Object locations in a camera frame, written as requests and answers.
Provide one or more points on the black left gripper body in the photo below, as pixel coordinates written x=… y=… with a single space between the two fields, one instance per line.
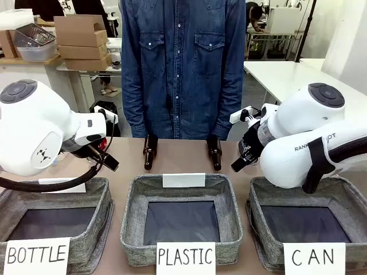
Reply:
x=81 y=149

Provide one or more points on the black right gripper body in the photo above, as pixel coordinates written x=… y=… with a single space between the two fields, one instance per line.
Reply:
x=252 y=143

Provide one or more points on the brown glass bottle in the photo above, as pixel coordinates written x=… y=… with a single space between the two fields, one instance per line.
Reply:
x=215 y=157
x=149 y=156

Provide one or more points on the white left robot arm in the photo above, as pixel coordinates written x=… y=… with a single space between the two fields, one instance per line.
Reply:
x=37 y=126

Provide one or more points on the person's left forearm denim sleeve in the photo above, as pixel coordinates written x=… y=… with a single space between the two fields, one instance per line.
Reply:
x=229 y=109

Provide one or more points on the person's right forearm denim sleeve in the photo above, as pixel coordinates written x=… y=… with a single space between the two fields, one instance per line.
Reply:
x=133 y=109

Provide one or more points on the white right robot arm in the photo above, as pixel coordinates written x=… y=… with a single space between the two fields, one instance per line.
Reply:
x=298 y=154

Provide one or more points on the grey fabric basket bottle label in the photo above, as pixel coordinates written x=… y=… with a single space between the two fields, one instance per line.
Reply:
x=91 y=200

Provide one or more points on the grey fabric basket can label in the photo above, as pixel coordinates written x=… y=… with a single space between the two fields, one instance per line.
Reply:
x=258 y=206

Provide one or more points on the grey fabric basket plastic label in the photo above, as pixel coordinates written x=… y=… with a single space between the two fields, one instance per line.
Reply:
x=137 y=200

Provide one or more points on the white paper sign CAN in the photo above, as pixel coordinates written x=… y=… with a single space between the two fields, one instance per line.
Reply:
x=314 y=257

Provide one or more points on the person's left hand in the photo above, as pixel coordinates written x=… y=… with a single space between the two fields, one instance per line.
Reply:
x=212 y=139

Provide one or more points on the person's right hand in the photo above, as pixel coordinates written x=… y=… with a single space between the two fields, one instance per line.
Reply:
x=151 y=139

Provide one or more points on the blank white paper card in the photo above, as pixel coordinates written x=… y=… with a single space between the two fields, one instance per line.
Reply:
x=68 y=187
x=184 y=180

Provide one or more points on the black backpack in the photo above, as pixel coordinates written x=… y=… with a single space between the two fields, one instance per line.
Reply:
x=107 y=104

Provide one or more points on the white background table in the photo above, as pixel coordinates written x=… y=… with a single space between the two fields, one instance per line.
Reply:
x=86 y=77

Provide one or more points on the flat closed cardboard box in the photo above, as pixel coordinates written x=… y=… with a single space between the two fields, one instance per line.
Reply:
x=83 y=51
x=87 y=63

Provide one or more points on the wooden top side table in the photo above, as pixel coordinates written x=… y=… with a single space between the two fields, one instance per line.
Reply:
x=25 y=68

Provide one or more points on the person's denim shirt torso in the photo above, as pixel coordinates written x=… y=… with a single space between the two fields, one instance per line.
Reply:
x=180 y=71

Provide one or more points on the background workbench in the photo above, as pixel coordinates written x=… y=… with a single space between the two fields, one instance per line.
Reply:
x=275 y=43

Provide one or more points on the clear plastic storage bin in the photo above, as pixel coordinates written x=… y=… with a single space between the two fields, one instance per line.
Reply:
x=37 y=53

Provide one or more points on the white paper sign PLASTIC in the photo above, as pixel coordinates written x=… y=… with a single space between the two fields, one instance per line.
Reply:
x=185 y=257

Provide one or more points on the white paper sign BOTTLE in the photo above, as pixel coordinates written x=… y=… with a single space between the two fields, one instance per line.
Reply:
x=37 y=255

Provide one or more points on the open cardboard box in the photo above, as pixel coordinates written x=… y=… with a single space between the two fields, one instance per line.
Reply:
x=80 y=30

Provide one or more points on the background person black shirt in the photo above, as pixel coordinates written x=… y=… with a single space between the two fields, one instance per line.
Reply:
x=253 y=15

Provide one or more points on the white box appliance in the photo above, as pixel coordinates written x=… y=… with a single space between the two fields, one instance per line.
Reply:
x=286 y=20

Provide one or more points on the black tripod pole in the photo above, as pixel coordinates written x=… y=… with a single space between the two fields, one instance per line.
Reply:
x=310 y=28

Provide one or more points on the small cardboard box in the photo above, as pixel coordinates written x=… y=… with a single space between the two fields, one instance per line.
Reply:
x=8 y=43

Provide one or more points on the background person dark clothes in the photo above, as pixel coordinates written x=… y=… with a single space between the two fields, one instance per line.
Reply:
x=47 y=8

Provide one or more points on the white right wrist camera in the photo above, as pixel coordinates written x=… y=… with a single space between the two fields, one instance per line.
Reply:
x=241 y=115

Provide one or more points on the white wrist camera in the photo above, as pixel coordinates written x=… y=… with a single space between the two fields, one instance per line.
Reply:
x=241 y=115
x=104 y=112

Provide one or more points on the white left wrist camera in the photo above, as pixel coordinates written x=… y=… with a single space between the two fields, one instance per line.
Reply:
x=104 y=112

